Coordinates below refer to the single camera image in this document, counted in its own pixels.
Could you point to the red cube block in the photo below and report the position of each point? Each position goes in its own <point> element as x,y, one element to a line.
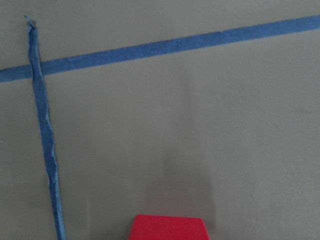
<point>157,227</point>

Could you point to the brown paper table cover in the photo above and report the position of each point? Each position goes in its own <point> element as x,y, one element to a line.
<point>229,133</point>

